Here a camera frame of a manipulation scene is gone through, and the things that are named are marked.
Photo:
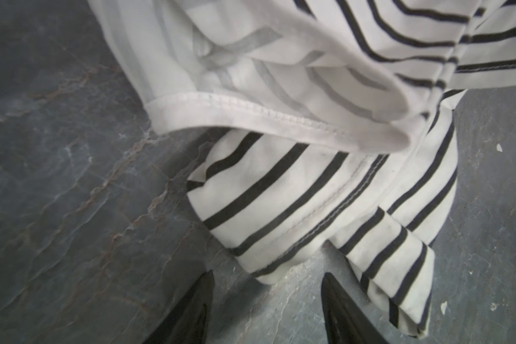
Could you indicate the black white striped tank top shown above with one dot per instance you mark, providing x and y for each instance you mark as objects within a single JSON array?
[{"x": 339, "y": 124}]

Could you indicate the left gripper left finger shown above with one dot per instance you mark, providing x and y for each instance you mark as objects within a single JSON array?
[{"x": 188, "y": 322}]

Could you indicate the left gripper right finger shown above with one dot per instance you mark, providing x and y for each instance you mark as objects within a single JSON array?
[{"x": 345, "y": 323}]

